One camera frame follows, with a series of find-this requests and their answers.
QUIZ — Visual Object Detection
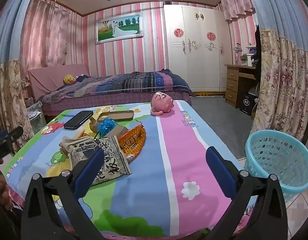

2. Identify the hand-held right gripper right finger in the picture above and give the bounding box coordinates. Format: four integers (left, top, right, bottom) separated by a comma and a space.
205, 146, 288, 240

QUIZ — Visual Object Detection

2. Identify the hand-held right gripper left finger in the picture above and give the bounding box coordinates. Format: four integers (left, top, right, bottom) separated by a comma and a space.
20, 148, 105, 240

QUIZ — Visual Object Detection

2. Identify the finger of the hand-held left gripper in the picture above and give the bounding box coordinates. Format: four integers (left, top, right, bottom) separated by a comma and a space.
0, 135, 9, 153
1, 126, 24, 143

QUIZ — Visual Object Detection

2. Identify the grey printed snack bag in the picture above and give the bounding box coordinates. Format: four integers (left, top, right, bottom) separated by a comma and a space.
69, 135, 133, 187

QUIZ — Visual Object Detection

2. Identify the light blue plastic basket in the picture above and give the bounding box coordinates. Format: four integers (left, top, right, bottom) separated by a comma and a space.
244, 129, 308, 204

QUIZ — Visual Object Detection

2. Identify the brown yellow scrap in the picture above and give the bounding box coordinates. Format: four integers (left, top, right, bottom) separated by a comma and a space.
89, 117, 102, 132

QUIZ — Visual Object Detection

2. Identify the blue wrapper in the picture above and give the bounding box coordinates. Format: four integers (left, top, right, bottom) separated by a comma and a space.
97, 119, 117, 137

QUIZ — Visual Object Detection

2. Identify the brown cardboard piece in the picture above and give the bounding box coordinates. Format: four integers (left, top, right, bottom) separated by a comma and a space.
107, 125, 129, 138

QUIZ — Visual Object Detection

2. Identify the orange snack bag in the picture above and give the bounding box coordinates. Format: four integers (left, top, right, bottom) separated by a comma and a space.
117, 124, 147, 160

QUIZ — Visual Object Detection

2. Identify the person's left hand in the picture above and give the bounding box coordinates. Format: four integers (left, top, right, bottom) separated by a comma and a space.
0, 165, 12, 212

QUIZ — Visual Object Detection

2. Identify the white plastic bin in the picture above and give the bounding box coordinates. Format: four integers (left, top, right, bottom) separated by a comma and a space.
26, 102, 48, 135

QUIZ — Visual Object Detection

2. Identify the blue floral curtain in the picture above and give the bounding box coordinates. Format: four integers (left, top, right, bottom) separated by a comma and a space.
244, 0, 308, 143
0, 0, 40, 153

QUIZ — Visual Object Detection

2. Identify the black phone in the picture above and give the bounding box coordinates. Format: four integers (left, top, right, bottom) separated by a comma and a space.
63, 110, 94, 130

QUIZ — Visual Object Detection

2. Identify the colourful cartoon blanket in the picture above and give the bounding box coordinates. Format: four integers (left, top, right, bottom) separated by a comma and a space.
5, 99, 257, 230

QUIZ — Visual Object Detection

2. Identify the brown phone case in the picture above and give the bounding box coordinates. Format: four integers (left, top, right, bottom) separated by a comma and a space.
97, 110, 135, 123

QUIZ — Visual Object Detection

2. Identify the pink covered headboard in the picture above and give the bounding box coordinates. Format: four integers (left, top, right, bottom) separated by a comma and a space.
27, 64, 90, 99

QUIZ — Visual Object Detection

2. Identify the bed with purple skirt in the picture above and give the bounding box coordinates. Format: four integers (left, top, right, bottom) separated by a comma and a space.
37, 90, 194, 117

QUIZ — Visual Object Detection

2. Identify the black box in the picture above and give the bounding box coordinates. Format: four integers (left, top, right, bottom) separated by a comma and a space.
240, 93, 257, 117

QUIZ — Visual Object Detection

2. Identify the white round object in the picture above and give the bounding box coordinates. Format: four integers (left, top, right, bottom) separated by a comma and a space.
249, 85, 261, 98

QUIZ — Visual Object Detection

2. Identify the wooden desk with drawers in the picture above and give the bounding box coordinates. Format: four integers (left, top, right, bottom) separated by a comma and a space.
224, 64, 259, 108

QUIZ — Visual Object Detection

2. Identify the pink mug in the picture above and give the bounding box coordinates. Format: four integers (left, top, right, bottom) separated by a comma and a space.
150, 92, 175, 117

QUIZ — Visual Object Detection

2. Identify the pink patterned curtain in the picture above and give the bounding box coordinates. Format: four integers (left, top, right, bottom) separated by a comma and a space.
19, 0, 82, 80

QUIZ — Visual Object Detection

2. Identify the striped patchwork quilt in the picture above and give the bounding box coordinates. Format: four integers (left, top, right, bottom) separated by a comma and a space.
39, 69, 196, 103

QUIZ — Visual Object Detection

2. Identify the white wardrobe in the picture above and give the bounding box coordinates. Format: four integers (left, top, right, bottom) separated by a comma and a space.
163, 4, 231, 93

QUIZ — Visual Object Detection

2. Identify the white printer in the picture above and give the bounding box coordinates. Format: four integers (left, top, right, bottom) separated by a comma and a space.
240, 54, 256, 67

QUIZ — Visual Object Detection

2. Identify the black hanging garment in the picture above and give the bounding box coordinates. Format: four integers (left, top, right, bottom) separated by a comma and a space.
251, 25, 263, 80

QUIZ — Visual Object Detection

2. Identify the silver desk lamp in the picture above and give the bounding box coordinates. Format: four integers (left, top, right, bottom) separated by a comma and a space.
233, 44, 242, 65

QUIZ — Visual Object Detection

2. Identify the framed wedding picture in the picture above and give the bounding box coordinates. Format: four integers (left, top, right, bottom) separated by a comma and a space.
94, 12, 144, 45

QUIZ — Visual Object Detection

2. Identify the pink curtain valance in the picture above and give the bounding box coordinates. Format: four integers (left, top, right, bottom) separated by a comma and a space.
220, 0, 254, 22

